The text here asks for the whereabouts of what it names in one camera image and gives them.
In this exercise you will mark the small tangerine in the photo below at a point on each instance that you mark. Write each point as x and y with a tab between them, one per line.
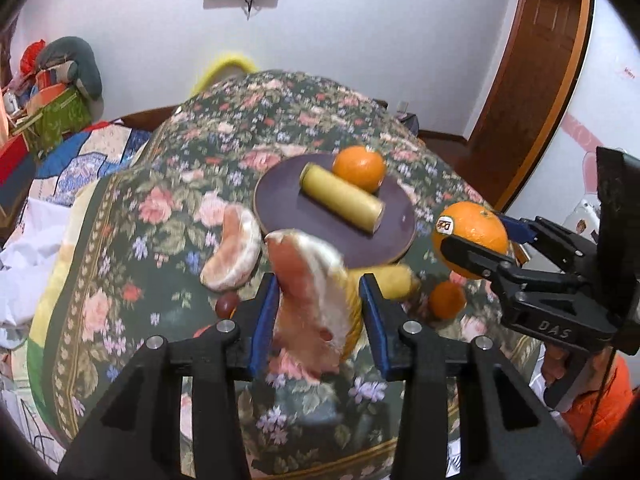
446	301

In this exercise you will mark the white bed sheet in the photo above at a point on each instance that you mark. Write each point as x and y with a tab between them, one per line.
30	270

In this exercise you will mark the peeled pomelo segment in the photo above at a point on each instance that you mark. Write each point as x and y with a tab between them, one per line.
234	255

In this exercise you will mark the blue patchwork quilt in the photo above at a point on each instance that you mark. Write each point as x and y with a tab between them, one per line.
75	160

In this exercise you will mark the brown wooden door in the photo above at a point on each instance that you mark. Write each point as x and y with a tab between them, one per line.
530	85

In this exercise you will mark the grey plush cushion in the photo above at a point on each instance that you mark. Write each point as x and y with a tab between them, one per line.
75	62

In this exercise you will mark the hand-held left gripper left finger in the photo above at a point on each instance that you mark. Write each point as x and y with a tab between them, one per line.
265	320

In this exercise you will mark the peeled pink pomelo piece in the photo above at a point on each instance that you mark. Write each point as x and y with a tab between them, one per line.
305	300

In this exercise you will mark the yellow banana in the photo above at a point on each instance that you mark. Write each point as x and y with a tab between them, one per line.
395	280

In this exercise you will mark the person's right hand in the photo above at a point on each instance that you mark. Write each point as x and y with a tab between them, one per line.
554	367

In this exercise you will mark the dark red grape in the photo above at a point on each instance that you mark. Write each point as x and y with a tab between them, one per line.
226	306

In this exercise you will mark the dark purple round plate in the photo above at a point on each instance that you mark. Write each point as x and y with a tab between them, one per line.
320	225

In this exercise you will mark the green floral blanket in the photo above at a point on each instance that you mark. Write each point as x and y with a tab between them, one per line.
165	220

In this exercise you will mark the yellow pillow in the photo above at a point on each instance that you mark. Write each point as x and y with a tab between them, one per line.
227	67

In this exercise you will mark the red box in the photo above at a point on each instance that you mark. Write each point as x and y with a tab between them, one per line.
12	160

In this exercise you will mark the person's right forearm orange sleeve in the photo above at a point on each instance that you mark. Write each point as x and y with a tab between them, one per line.
600	405

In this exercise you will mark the yellow-green sugarcane stick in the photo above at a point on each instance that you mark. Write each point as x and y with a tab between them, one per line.
340	199

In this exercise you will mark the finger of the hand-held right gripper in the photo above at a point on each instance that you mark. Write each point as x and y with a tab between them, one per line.
520	230
475	260

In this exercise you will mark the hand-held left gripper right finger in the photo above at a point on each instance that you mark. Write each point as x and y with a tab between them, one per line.
372	320

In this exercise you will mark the large orange with sticker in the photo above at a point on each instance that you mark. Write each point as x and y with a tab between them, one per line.
475	232

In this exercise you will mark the plain orange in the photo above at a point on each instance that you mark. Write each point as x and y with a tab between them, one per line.
359	167

